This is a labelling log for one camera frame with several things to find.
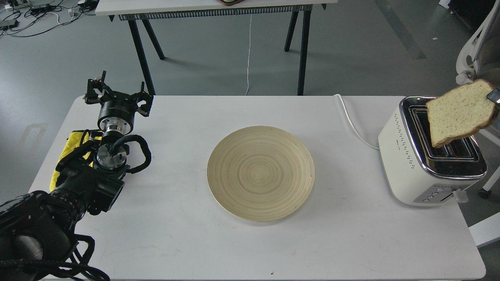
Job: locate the white office chair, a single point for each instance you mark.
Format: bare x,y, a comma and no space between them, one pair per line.
479,57

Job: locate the slice of bread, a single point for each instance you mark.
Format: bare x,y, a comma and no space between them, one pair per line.
461,112

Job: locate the white background table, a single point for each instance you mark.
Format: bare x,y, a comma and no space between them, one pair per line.
132,11

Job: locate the white chrome toaster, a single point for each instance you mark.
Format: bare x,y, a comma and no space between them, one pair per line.
419,174

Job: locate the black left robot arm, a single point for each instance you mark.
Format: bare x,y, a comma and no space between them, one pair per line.
38,229

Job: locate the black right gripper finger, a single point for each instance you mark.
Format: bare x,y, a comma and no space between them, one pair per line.
494,96

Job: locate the round wooden plate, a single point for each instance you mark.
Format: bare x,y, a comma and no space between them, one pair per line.
261,173

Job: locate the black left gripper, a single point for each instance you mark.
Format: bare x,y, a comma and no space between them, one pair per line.
117,110

